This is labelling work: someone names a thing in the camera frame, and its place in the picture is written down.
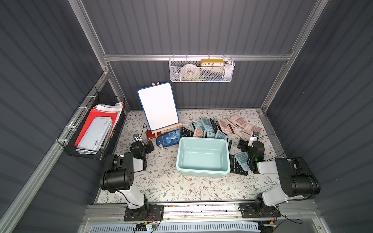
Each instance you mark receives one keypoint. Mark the mint green storage box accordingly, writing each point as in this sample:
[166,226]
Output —
[203,157]

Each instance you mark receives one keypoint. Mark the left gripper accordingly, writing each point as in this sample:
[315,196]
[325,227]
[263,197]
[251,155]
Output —
[148,146]

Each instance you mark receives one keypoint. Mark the black calculator left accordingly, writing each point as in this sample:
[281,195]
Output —
[186,132]

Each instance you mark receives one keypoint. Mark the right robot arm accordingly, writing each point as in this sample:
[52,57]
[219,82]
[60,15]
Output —
[296,180]

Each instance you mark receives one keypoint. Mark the blue framed whiteboard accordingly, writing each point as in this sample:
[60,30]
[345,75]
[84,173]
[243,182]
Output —
[144,95]

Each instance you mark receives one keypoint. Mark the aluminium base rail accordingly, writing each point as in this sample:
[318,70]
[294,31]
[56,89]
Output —
[197,211]

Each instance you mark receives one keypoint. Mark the teal calculator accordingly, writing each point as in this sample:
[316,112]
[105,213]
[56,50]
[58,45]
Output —
[197,124]
[230,142]
[207,125]
[243,159]

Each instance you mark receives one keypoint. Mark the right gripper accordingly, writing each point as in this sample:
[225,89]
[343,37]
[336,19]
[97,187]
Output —
[243,145]

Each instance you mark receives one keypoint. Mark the pink calculator back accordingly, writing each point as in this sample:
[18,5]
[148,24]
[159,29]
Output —
[237,121]

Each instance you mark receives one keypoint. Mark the black wire wall basket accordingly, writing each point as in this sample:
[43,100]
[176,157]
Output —
[71,132]

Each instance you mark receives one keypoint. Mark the white mesh wall basket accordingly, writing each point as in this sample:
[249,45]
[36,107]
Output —
[207,74]

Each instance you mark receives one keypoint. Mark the pink calculator far right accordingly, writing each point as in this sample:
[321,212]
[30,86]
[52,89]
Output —
[248,128]

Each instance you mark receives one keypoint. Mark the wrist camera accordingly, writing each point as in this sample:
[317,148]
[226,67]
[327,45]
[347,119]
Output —
[254,137]
[136,137]

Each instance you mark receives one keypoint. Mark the white tape roll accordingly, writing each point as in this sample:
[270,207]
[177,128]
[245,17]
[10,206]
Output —
[190,71]

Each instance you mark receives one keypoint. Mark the pink calculator middle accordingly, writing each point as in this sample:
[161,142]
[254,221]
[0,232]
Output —
[226,128]

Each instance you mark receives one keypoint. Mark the red folder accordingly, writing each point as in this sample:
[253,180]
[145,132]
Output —
[114,112]

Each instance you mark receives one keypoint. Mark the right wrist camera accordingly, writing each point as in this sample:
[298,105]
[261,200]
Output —
[254,137]

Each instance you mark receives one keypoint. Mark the black calculator front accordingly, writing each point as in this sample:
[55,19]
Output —
[235,167]

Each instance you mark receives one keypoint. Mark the blue dinosaur pencil case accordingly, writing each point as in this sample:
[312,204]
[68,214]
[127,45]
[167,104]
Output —
[169,139]

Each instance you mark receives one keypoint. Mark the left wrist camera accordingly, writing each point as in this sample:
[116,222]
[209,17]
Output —
[136,137]

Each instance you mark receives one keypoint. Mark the grey document case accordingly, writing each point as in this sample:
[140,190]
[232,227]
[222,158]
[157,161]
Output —
[95,135]

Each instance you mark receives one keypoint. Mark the small pink calculator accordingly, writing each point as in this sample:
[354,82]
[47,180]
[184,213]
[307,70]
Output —
[198,133]

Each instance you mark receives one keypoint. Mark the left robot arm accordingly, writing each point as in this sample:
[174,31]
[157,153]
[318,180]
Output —
[118,177]

